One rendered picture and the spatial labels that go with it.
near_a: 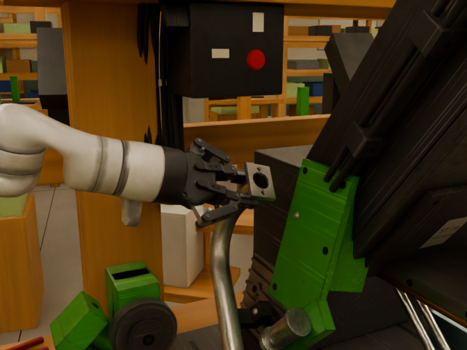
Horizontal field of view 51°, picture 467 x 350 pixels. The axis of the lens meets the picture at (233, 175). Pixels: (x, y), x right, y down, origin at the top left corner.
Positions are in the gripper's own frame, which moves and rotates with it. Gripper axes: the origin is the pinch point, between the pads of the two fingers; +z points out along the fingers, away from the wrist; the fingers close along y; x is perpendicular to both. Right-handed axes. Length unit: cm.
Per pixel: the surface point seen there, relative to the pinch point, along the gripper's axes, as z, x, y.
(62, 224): 42, 339, 162
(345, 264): 10.7, -4.7, -12.5
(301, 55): 581, 534, 745
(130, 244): -7.0, 29.9, 3.7
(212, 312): 15.3, 41.9, -4.8
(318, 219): 6.8, -5.8, -6.9
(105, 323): -19.2, 3.8, -18.4
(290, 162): 12.4, 3.5, 9.2
